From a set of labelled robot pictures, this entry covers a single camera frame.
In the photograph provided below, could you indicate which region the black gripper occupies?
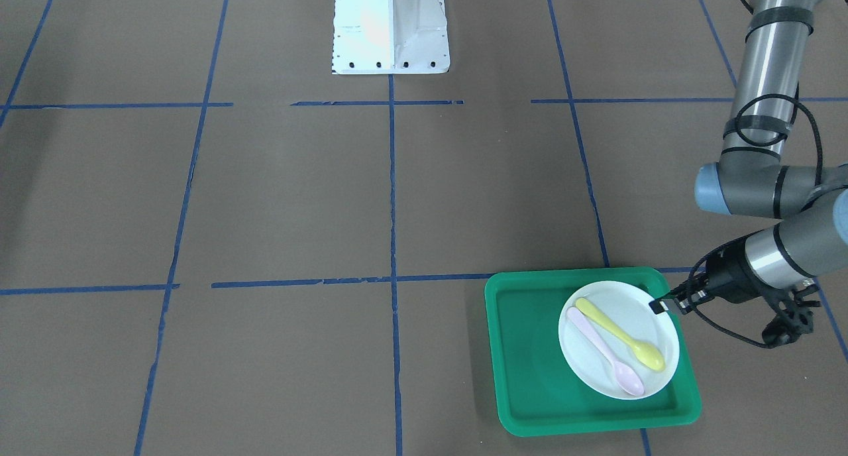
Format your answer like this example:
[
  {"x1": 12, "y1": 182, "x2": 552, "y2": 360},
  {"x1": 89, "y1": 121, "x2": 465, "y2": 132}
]
[{"x1": 649, "y1": 241, "x2": 817, "y2": 348}]

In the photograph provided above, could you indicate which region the yellow plastic spoon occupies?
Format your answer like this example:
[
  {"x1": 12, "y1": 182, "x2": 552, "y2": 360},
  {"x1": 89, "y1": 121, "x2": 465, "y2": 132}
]
[{"x1": 575, "y1": 297, "x2": 666, "y2": 372}]

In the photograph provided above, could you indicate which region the white round plate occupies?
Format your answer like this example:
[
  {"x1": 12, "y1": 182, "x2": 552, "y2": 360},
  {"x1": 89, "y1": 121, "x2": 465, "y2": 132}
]
[{"x1": 558, "y1": 281, "x2": 682, "y2": 401}]

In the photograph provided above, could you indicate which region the pink plastic spoon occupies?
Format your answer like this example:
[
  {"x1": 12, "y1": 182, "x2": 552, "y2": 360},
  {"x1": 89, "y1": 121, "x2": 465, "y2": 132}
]
[{"x1": 566, "y1": 307, "x2": 645, "y2": 398}]

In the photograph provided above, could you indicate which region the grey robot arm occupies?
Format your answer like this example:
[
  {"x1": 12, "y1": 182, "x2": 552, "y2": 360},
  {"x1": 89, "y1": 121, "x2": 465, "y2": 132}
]
[{"x1": 649, "y1": 0, "x2": 847, "y2": 349}]

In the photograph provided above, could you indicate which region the green plastic tray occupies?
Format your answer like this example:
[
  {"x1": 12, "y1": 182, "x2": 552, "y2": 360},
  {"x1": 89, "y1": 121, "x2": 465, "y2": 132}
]
[{"x1": 484, "y1": 268, "x2": 702, "y2": 437}]

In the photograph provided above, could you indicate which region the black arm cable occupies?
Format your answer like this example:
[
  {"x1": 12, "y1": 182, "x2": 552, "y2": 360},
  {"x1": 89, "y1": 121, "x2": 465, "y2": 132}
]
[{"x1": 689, "y1": 0, "x2": 829, "y2": 349}]

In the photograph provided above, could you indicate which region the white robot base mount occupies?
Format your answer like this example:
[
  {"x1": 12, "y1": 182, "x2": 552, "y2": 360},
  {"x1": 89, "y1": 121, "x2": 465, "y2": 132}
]
[{"x1": 331, "y1": 0, "x2": 451, "y2": 75}]

